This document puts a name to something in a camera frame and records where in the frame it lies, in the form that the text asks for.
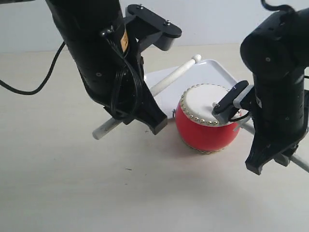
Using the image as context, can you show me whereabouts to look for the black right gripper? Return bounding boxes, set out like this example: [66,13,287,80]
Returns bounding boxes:
[245,68,308,175]

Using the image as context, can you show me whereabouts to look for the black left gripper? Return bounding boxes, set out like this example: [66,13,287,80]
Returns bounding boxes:
[82,21,168,135]

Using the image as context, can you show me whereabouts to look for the white drumstick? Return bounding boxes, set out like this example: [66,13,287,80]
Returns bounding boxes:
[237,119,309,175]
[92,54,202,140]

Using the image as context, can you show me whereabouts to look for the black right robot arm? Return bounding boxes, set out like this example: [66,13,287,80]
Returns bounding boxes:
[240,5,309,175]

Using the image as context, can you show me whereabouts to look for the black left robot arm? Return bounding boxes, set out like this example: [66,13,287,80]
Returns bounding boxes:
[47,0,170,134]

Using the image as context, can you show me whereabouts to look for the red small drum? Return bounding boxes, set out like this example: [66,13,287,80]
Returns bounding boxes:
[175,84,239,153]

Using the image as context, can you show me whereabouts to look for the white plastic tray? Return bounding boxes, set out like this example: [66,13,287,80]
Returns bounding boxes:
[155,59,237,119]

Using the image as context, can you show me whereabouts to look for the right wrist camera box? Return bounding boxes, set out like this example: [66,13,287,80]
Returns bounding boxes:
[212,80,254,124]

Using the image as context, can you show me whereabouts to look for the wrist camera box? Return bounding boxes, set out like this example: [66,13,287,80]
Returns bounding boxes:
[125,4,182,52]
[212,80,254,124]

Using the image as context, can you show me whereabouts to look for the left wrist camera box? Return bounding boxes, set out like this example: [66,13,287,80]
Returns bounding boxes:
[125,4,182,52]

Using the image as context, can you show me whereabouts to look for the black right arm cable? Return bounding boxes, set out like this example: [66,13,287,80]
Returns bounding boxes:
[260,0,297,15]

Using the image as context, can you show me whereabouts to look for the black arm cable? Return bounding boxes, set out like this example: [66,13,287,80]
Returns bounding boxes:
[260,0,297,15]
[0,41,66,95]

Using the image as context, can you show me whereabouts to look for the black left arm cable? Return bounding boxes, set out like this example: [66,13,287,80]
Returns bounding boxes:
[0,41,66,95]

